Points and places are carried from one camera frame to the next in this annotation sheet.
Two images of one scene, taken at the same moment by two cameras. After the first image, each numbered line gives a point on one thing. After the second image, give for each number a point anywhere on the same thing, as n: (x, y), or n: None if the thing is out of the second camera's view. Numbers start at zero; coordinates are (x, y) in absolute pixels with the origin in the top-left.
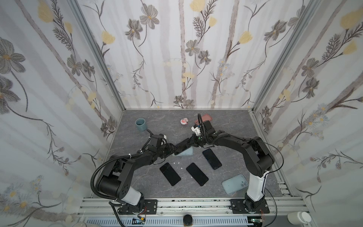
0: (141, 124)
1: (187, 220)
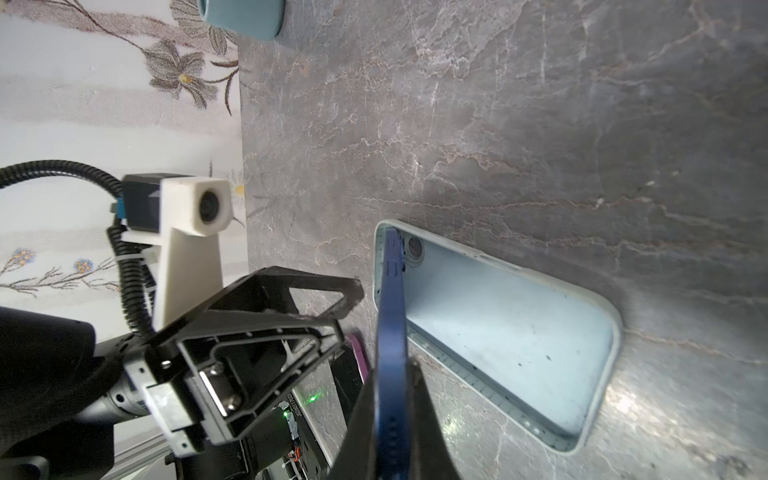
0: (255, 20)
1: None
